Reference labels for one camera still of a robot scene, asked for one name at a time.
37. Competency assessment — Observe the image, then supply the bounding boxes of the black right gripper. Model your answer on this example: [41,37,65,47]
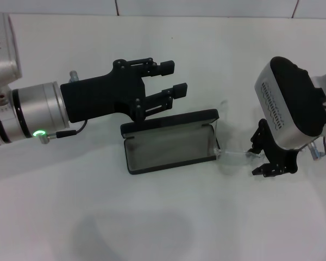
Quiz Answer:
[250,119,299,178]

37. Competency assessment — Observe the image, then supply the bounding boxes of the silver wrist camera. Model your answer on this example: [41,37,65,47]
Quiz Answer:
[254,56,326,151]
[0,12,23,94]

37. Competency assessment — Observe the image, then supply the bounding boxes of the black glasses case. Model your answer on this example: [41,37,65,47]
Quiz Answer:
[120,108,221,176]

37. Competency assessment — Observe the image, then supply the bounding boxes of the black cable with angled plug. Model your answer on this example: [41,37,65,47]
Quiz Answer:
[39,119,88,144]

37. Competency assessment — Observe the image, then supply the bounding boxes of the white clear glasses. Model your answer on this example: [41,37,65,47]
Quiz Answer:
[212,100,267,168]

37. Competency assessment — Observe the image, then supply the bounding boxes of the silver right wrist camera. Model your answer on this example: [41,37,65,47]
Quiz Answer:
[254,56,326,151]

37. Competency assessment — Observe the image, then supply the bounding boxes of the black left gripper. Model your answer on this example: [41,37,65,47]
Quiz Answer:
[60,57,189,123]

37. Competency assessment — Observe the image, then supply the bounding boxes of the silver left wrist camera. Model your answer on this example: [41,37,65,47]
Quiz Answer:
[0,12,23,94]

